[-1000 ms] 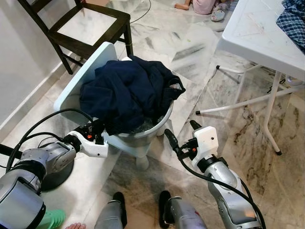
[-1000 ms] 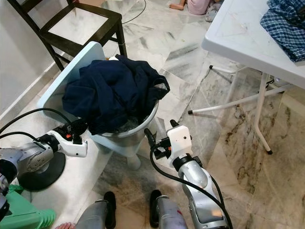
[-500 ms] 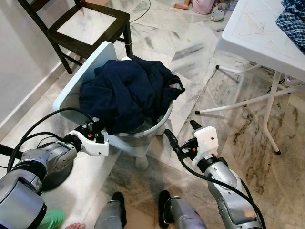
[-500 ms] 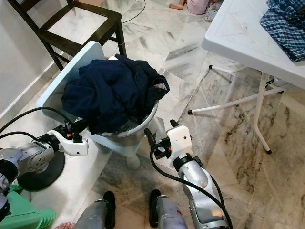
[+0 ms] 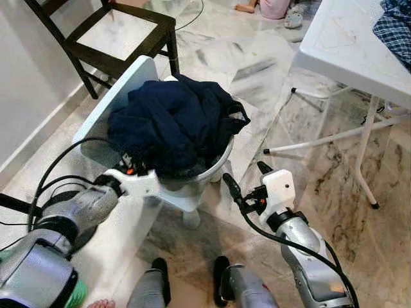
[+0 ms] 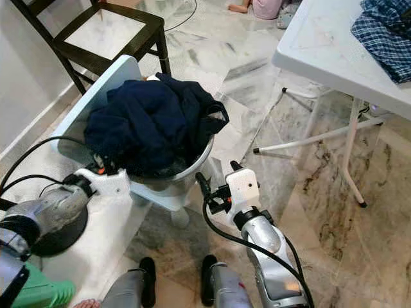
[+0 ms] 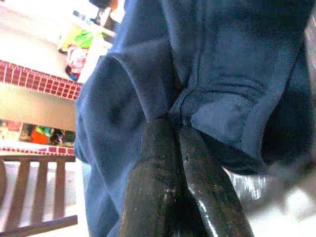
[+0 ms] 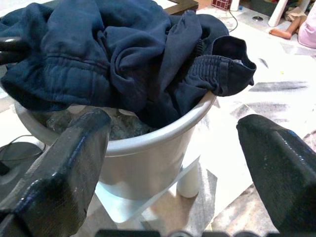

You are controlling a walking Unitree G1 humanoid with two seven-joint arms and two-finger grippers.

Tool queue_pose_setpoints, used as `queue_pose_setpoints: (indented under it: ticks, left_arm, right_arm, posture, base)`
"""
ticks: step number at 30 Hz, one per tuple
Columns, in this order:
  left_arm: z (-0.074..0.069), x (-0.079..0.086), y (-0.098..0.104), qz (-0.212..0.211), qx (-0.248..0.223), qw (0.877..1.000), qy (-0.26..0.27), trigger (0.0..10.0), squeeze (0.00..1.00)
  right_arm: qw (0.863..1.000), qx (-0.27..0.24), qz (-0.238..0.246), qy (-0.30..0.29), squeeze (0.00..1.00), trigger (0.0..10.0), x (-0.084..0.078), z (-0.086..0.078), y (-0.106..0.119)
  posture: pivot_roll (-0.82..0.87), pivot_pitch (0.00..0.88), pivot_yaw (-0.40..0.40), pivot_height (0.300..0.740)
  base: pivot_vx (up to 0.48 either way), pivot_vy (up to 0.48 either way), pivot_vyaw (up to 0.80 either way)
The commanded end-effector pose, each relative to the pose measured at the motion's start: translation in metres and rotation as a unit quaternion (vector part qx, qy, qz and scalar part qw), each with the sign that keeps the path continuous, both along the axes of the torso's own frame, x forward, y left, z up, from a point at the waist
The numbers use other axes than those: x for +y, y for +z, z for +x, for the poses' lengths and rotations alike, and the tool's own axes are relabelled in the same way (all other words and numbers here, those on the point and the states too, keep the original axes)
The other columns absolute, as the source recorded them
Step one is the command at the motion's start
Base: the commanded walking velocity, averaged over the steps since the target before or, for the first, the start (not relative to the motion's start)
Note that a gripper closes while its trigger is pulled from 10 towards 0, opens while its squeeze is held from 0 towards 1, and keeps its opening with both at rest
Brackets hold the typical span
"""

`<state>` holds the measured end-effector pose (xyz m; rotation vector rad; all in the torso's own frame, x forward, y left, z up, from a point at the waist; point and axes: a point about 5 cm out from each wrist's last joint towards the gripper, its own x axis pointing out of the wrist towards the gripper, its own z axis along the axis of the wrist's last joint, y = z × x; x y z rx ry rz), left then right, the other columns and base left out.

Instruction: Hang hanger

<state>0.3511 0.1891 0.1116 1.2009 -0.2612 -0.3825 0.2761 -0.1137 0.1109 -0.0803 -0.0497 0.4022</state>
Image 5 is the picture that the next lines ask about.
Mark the navy blue garment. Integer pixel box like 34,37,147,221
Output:
107,74,252,178

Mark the white lidded laundry bin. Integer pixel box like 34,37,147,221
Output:
73,55,237,230

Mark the grey right robot leg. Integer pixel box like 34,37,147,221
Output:
213,255,281,308

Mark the dark wooden chair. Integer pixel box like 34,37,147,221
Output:
24,0,181,101

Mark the green ribbed plastic object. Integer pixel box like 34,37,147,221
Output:
64,279,89,308

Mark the person's bare foot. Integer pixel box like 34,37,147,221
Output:
87,298,117,308

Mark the white plastic folding table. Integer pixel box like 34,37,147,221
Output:
263,0,411,210

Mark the person in pink clothes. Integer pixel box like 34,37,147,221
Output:
234,0,322,21

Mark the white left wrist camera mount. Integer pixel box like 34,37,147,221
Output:
116,167,161,199

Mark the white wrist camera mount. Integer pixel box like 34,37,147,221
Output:
116,167,161,199
262,169,297,216

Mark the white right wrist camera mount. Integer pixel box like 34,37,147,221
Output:
262,169,297,216

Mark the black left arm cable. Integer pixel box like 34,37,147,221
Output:
37,174,105,201
28,136,124,232

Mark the thin black floor cable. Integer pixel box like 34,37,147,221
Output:
173,0,207,30

